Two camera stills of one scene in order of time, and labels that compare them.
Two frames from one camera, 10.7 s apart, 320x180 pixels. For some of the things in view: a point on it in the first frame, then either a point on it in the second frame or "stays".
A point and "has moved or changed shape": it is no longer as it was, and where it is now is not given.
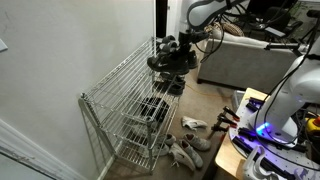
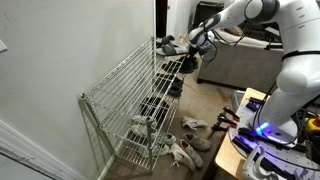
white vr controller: x=251 y=170 stays
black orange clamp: x=226 y=119 stays
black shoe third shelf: x=155 y=108 stays
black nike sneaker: x=174 y=63 has moved or changed shape
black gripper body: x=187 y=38 → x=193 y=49
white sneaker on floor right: x=155 y=150 stays
